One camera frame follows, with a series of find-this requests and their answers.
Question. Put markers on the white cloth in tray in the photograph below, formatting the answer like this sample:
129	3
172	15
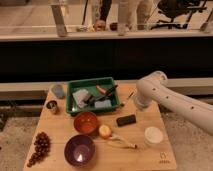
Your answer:
79	97

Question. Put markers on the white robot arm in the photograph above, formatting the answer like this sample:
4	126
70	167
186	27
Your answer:
153	88

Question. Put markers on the red bowl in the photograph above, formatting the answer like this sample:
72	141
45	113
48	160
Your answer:
86	123

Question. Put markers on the orange apple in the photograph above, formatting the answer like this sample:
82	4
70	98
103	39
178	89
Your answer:
105	131

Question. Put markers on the purple bowl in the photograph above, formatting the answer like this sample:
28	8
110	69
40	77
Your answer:
79	150

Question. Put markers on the black rectangular block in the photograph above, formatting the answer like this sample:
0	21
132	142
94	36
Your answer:
126	120

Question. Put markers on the small metal cup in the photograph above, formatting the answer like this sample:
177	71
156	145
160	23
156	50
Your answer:
52	106

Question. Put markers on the blue grey cup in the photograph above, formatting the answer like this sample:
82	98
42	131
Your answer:
57	90

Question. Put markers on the bunch of dark grapes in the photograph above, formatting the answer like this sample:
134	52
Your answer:
42	148

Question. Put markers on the black office chair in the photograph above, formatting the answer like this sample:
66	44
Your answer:
174	8

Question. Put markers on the green plastic tray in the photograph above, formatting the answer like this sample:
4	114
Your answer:
97	95

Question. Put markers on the white lidded container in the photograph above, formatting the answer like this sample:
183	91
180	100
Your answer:
153	136

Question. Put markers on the person in background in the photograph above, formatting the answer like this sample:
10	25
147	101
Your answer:
138	14

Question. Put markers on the light blue sponge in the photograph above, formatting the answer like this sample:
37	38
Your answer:
102	104

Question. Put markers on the black utensil in tray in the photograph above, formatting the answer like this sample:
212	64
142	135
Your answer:
92	99

